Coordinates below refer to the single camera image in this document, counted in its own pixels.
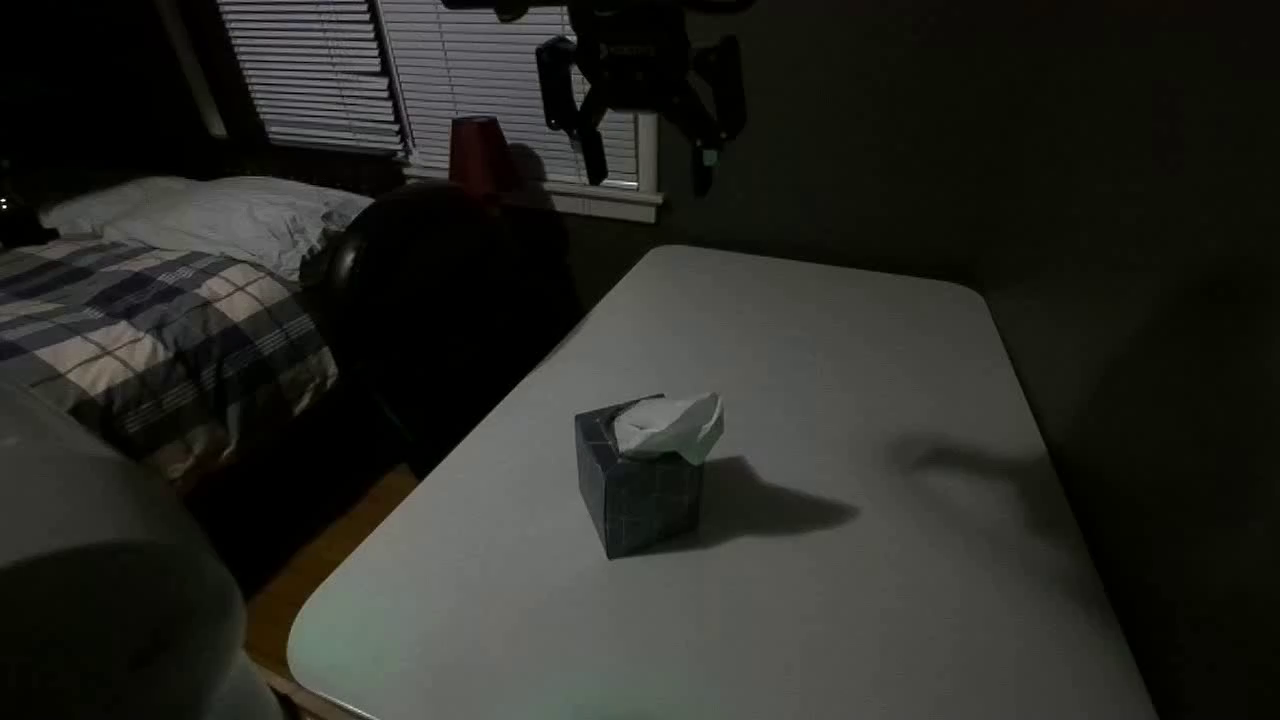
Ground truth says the plaid bed blanket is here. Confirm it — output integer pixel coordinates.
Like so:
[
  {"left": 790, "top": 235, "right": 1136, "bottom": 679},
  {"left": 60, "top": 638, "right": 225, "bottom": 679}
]
[{"left": 0, "top": 235, "right": 342, "bottom": 489}]

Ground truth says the white pillow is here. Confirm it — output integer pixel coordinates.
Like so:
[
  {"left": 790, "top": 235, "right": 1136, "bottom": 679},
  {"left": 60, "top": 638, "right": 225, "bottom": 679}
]
[{"left": 36, "top": 173, "right": 378, "bottom": 283}]

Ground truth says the white window frame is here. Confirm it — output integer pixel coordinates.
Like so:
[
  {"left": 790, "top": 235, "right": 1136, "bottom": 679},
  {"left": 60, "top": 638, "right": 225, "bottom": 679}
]
[{"left": 395, "top": 113, "right": 667, "bottom": 229}]

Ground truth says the narrow white window blind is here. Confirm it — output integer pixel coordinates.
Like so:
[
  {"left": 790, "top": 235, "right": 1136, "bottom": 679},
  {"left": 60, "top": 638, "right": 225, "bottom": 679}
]
[{"left": 216, "top": 0, "right": 407, "bottom": 161}]

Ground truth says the wide white window blind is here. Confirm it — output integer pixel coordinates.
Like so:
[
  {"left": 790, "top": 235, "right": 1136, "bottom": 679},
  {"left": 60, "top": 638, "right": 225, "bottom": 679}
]
[{"left": 371, "top": 0, "right": 644, "bottom": 189}]

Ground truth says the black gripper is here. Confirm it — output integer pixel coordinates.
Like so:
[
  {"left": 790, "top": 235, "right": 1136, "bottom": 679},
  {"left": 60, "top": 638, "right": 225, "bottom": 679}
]
[{"left": 532, "top": 0, "right": 748, "bottom": 200}]

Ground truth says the white tissue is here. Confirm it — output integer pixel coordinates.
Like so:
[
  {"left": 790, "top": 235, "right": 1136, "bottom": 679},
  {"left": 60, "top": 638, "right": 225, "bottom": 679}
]
[{"left": 606, "top": 389, "right": 727, "bottom": 468}]

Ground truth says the black office chair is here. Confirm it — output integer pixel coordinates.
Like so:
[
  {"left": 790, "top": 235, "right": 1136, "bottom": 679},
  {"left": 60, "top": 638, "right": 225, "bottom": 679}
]
[{"left": 313, "top": 175, "right": 583, "bottom": 473}]

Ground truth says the dark patterned tissue box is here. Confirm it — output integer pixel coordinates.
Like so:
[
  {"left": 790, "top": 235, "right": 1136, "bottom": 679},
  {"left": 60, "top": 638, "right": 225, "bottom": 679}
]
[{"left": 572, "top": 397, "right": 706, "bottom": 565}]

